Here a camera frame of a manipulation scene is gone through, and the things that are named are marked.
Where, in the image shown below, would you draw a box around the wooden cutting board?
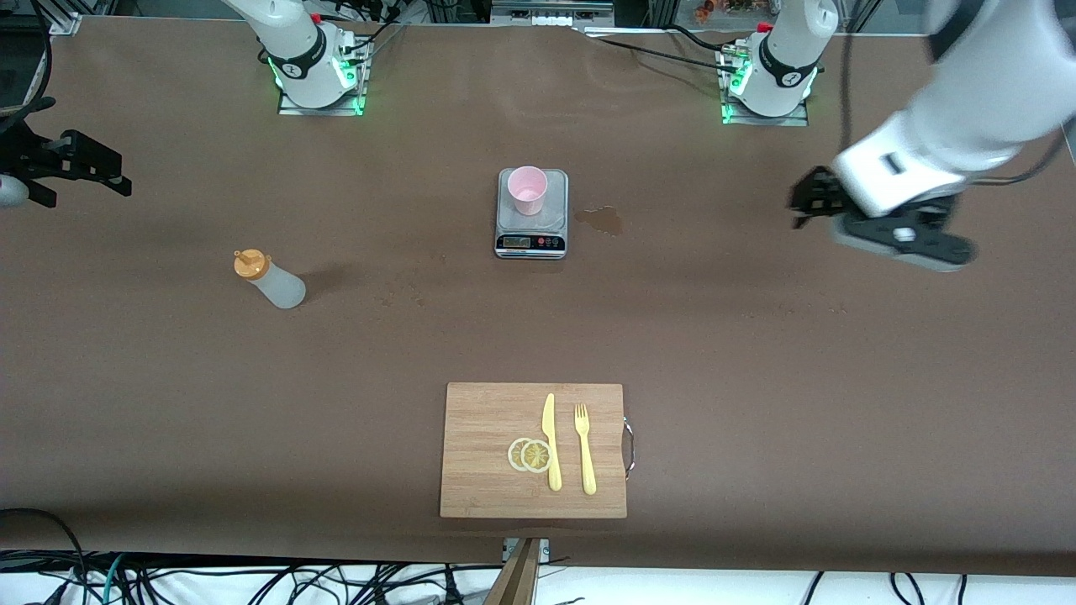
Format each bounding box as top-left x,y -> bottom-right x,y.
439,382 -> 629,519

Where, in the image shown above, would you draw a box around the yellow plastic fork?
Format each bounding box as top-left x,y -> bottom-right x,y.
573,403 -> 598,496

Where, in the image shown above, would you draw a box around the brown table cover sheet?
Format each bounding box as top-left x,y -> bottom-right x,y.
0,15 -> 1076,577

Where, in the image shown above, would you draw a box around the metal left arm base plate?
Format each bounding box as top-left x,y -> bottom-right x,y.
721,42 -> 810,128

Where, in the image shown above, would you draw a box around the wooden beam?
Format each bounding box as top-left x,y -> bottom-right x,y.
483,538 -> 543,605

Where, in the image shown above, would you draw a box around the yellow plastic knife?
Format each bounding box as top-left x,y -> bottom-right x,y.
541,392 -> 563,492

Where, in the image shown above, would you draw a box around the silver digital kitchen scale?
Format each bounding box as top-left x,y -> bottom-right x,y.
493,168 -> 570,260

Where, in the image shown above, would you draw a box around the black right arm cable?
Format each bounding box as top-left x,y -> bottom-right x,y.
0,0 -> 56,127

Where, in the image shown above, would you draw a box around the clear sauce bottle orange cap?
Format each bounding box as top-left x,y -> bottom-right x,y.
234,249 -> 307,310

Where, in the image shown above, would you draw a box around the pink plastic cup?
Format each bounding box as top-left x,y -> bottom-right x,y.
508,166 -> 549,217

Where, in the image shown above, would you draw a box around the orange toy items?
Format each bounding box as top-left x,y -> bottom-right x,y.
693,0 -> 762,24

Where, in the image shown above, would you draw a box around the teal cable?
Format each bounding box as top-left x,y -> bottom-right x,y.
99,553 -> 129,605

